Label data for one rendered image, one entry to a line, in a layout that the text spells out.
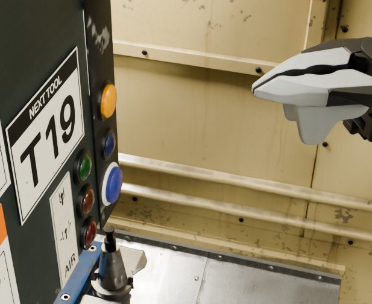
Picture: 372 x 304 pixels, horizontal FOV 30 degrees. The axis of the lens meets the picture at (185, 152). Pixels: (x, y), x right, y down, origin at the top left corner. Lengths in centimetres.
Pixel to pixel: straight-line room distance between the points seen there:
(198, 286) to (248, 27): 63
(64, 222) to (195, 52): 84
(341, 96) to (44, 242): 24
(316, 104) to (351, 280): 108
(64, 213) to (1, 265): 9
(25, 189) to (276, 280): 121
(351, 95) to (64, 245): 24
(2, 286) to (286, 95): 25
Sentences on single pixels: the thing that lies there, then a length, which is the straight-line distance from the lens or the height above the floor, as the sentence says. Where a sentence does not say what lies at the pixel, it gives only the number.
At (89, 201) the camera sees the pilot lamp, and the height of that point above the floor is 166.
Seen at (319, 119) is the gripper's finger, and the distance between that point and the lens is 55.
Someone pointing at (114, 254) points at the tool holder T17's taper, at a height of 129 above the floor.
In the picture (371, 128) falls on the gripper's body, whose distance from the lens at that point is 58.
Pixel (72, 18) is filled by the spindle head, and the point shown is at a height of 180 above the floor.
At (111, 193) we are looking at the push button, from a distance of 55.
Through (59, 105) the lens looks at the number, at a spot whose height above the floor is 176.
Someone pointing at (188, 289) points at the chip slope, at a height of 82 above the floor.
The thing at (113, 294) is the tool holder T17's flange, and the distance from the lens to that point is 103.
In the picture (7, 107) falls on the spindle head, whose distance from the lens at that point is 38.
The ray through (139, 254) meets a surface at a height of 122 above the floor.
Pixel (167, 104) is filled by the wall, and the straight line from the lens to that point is 138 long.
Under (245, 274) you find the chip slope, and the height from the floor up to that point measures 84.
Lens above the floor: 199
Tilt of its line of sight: 37 degrees down
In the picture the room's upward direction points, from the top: 1 degrees clockwise
